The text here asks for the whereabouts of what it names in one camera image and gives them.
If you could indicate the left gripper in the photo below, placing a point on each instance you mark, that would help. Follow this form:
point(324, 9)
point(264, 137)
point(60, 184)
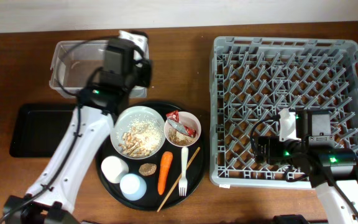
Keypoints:
point(150, 77)

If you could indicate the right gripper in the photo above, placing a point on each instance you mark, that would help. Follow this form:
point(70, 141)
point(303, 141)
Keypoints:
point(272, 143)

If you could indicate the red snack wrapper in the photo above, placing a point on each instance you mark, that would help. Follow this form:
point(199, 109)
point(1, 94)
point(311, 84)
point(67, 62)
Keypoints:
point(174, 120)

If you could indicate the grey round plate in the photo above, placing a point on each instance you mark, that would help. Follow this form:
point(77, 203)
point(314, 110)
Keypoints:
point(124, 119)

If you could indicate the rice and peanut scraps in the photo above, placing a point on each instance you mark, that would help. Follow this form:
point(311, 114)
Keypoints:
point(142, 139)

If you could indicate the wooden chopstick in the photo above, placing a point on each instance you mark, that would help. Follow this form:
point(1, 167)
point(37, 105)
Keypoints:
point(177, 181)

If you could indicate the pink bowl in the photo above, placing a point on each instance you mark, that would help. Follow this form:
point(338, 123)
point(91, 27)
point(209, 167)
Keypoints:
point(188, 120)

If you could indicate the white plastic fork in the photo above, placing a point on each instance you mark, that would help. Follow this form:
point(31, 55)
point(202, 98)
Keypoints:
point(182, 185)

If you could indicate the orange carrot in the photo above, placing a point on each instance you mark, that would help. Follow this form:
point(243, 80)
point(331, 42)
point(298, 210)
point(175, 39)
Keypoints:
point(165, 164)

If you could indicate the white cup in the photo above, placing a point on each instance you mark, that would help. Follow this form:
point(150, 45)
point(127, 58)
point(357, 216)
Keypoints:
point(114, 169)

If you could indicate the light blue cup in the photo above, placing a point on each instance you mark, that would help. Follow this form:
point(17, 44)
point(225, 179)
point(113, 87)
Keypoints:
point(133, 187)

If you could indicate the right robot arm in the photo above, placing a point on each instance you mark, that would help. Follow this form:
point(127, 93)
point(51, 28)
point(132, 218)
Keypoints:
point(305, 142)

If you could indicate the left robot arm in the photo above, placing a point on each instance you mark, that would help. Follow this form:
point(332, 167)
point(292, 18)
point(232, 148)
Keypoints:
point(105, 95)

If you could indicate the grey dishwasher rack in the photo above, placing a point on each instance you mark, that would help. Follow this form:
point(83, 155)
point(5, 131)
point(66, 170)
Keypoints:
point(252, 78)

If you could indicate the clear plastic bin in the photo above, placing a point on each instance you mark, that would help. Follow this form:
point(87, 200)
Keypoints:
point(102, 63)

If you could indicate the round black tray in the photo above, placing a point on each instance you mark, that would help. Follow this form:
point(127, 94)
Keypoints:
point(152, 200)

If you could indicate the black rectangular tray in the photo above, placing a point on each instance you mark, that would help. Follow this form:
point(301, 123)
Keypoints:
point(39, 128)

